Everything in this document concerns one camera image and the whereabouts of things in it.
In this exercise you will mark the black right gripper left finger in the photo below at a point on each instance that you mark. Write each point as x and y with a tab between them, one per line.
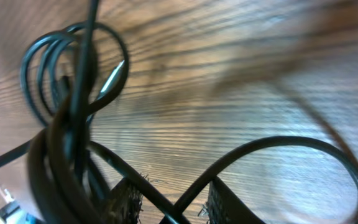
123	204

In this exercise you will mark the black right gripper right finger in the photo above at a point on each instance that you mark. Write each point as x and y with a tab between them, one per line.
224	207

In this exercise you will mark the black cable silver plug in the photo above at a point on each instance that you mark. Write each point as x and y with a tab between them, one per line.
56	156

